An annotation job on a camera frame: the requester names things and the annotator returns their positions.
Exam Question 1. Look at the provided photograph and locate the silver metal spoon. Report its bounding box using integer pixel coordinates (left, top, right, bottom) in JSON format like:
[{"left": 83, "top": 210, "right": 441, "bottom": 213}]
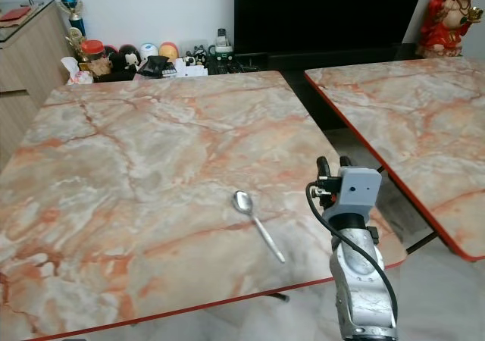
[{"left": 232, "top": 190, "right": 287, "bottom": 264}]

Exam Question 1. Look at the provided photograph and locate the black television screen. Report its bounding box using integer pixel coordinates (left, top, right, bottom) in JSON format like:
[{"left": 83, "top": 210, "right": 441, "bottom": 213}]
[{"left": 233, "top": 0, "right": 430, "bottom": 55}]

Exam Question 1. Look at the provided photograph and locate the light wooden cabinet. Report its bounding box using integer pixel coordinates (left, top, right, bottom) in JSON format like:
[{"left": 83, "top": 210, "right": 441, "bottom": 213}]
[{"left": 0, "top": 0, "right": 75, "bottom": 171}]

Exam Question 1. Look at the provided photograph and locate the small white box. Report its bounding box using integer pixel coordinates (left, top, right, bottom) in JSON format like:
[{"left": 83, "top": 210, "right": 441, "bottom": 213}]
[{"left": 173, "top": 58, "right": 208, "bottom": 77}]

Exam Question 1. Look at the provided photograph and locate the red laughing buddha statue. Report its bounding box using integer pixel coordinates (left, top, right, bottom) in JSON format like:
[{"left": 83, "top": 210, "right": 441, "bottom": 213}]
[{"left": 415, "top": 0, "right": 485, "bottom": 59}]

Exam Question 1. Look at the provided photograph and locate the flat red packet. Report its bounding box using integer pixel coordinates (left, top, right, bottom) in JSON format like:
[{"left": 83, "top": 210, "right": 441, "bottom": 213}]
[{"left": 0, "top": 7, "right": 33, "bottom": 22}]

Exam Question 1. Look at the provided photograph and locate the black pouch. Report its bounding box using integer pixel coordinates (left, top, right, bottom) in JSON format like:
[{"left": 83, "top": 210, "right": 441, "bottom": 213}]
[{"left": 136, "top": 55, "right": 178, "bottom": 80}]

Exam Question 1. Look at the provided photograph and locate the orange round figurine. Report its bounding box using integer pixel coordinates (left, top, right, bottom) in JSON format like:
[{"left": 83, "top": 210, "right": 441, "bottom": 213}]
[{"left": 159, "top": 42, "right": 180, "bottom": 61}]

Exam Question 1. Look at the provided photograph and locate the floral tissue pack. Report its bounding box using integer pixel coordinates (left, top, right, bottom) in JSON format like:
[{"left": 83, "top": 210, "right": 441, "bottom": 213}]
[{"left": 61, "top": 56, "right": 93, "bottom": 86}]

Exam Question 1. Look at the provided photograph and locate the white and blue round figurine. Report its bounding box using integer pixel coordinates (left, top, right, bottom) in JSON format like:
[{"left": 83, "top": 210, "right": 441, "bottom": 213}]
[{"left": 139, "top": 42, "right": 159, "bottom": 61}]

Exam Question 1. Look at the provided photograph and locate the red lidded plastic jar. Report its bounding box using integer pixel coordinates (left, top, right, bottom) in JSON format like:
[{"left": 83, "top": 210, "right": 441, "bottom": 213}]
[{"left": 79, "top": 39, "right": 112, "bottom": 79}]

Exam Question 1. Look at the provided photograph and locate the gold and blue trophy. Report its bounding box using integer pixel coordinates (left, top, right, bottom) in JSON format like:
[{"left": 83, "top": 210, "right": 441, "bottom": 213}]
[{"left": 54, "top": 0, "right": 89, "bottom": 38}]

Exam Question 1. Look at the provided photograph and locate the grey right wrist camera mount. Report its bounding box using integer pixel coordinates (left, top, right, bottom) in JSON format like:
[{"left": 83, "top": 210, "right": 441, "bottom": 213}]
[{"left": 321, "top": 166, "right": 383, "bottom": 220}]

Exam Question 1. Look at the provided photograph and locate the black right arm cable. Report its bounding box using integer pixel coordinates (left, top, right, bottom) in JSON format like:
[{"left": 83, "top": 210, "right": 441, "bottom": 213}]
[{"left": 305, "top": 180, "right": 399, "bottom": 334}]

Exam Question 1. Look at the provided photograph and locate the black table leg frame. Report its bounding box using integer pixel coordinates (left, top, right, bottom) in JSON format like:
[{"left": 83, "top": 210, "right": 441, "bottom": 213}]
[{"left": 377, "top": 167, "right": 442, "bottom": 257}]

